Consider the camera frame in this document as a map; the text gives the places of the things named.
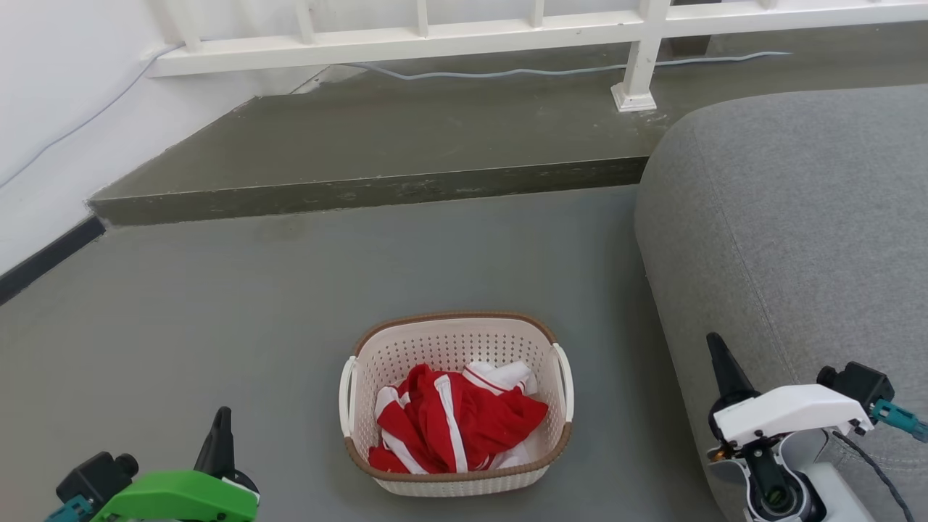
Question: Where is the grey fabric sofa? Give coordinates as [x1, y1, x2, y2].
[634, 83, 928, 522]

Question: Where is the cream perforated laundry basket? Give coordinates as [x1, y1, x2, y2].
[339, 312, 575, 498]

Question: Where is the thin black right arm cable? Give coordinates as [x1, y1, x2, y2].
[832, 431, 916, 522]

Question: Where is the white railing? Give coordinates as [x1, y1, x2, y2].
[149, 0, 928, 113]

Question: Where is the white garment red trim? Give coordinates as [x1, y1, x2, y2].
[463, 360, 539, 397]

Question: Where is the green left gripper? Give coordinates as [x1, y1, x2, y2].
[91, 406, 260, 522]

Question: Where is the teal camera plug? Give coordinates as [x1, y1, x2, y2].
[870, 399, 928, 444]
[45, 495, 95, 522]

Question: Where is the light grey cable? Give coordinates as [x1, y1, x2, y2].
[0, 43, 792, 189]

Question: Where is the teal left camera plug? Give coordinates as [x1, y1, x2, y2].
[45, 495, 95, 522]

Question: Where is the red white striped garment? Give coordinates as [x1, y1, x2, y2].
[368, 364, 550, 474]

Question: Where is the raised concrete step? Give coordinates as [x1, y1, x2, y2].
[87, 22, 928, 227]

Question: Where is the teal right camera plug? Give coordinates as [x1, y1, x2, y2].
[870, 399, 928, 444]

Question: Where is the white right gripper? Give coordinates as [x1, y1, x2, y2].
[707, 332, 875, 522]

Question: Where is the black baseboard strip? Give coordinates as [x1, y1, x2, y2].
[0, 215, 107, 305]

